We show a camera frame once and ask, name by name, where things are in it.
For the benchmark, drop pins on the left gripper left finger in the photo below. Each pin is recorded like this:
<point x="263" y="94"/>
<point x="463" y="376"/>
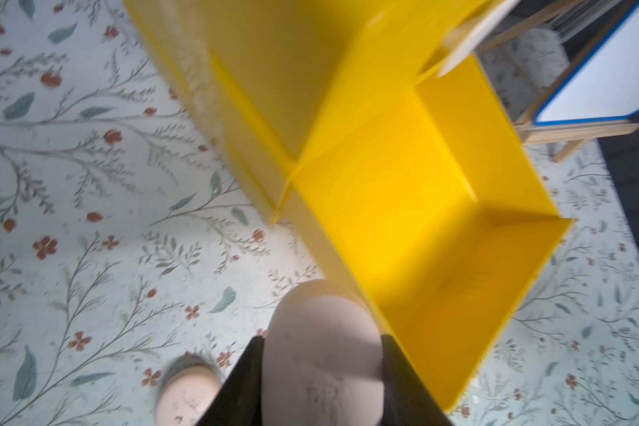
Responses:
<point x="238" y="402"/>

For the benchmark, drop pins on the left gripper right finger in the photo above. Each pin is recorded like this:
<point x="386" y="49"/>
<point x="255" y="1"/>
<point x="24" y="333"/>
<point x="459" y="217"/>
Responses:
<point x="406" y="399"/>

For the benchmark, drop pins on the yellow drawer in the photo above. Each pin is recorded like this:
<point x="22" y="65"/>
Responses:
<point x="433" y="213"/>

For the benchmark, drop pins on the yellow three-drawer cabinet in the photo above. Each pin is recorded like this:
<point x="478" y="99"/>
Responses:
<point x="290" y="79"/>

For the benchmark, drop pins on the small wooden easel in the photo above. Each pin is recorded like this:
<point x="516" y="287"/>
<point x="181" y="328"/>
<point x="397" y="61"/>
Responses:
<point x="525" y="60"/>

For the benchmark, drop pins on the white board blue frame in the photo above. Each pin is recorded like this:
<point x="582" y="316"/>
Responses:
<point x="602" y="82"/>

